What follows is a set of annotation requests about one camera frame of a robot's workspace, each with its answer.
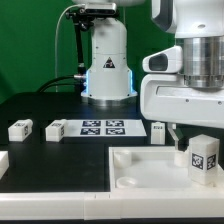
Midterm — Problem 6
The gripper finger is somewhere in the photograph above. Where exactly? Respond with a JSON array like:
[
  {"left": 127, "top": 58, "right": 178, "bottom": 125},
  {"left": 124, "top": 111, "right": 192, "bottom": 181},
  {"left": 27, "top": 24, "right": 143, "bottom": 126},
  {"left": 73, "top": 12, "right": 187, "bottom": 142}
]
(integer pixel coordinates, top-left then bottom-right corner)
[{"left": 167, "top": 122, "right": 183, "bottom": 151}]

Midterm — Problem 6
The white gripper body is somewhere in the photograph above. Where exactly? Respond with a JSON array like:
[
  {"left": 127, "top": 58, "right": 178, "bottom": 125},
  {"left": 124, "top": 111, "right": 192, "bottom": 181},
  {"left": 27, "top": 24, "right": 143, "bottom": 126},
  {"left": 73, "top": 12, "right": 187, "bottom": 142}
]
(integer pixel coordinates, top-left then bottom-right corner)
[{"left": 140, "top": 74, "right": 224, "bottom": 129}]

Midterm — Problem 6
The white square tabletop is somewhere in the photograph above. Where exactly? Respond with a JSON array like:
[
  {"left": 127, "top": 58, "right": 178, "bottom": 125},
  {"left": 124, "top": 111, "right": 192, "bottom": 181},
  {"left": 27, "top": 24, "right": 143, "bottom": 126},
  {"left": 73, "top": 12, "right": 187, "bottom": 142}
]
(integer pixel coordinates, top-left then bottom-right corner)
[{"left": 109, "top": 146, "right": 224, "bottom": 197}]

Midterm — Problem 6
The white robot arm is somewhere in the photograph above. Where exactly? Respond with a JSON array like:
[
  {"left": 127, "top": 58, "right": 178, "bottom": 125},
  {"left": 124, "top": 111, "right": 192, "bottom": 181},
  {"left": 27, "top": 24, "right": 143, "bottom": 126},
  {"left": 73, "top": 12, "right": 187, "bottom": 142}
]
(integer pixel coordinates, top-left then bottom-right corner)
[{"left": 73, "top": 0, "right": 224, "bottom": 129}]

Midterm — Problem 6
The white marker sheet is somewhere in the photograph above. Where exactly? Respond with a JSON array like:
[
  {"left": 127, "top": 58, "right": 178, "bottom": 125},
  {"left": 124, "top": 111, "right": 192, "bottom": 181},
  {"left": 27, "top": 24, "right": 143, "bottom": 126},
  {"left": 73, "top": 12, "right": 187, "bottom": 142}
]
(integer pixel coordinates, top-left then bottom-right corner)
[{"left": 65, "top": 119, "right": 146, "bottom": 137}]

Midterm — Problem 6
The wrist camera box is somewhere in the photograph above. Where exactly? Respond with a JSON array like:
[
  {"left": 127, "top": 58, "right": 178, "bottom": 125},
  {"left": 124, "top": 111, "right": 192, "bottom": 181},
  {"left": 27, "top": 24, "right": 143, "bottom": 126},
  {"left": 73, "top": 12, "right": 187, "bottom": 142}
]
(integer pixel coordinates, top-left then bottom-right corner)
[{"left": 142, "top": 46, "right": 183, "bottom": 74}]

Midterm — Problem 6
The white front fence rail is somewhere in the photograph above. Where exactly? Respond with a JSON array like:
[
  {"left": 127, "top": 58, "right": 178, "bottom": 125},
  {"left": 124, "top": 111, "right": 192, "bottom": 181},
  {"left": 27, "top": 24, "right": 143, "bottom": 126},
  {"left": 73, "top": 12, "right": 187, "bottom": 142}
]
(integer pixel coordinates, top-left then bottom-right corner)
[{"left": 0, "top": 191, "right": 224, "bottom": 220}]

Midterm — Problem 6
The black cable bundle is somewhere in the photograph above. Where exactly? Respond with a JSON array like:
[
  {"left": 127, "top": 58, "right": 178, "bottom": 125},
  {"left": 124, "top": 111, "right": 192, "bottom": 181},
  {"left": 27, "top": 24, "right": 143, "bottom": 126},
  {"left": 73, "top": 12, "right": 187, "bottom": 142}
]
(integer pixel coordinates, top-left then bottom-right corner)
[{"left": 36, "top": 75, "right": 84, "bottom": 94}]

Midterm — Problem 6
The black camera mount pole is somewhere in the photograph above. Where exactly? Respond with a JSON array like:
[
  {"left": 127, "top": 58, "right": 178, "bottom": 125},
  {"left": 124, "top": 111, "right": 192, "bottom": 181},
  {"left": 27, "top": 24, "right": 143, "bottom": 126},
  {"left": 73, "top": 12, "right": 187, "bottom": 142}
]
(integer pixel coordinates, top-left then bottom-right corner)
[{"left": 66, "top": 7, "right": 94, "bottom": 77}]

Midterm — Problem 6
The grey base camera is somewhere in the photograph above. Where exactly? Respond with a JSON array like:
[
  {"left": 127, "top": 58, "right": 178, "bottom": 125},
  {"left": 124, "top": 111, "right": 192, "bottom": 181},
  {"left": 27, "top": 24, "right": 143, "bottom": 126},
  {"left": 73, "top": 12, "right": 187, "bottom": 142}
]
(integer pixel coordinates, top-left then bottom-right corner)
[{"left": 84, "top": 3, "right": 117, "bottom": 15}]

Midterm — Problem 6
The grey camera cable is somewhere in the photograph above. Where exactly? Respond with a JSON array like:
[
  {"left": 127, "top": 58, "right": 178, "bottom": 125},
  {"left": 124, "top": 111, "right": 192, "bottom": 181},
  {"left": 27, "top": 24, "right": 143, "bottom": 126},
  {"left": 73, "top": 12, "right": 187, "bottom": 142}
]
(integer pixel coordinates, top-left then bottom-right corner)
[{"left": 54, "top": 3, "right": 84, "bottom": 93}]

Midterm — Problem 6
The white left fence rail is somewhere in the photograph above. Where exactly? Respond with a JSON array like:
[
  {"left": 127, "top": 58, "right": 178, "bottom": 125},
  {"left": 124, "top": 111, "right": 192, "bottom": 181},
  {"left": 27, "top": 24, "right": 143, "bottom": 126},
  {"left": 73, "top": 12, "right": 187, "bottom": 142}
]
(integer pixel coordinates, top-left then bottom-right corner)
[{"left": 0, "top": 151, "right": 9, "bottom": 179}]

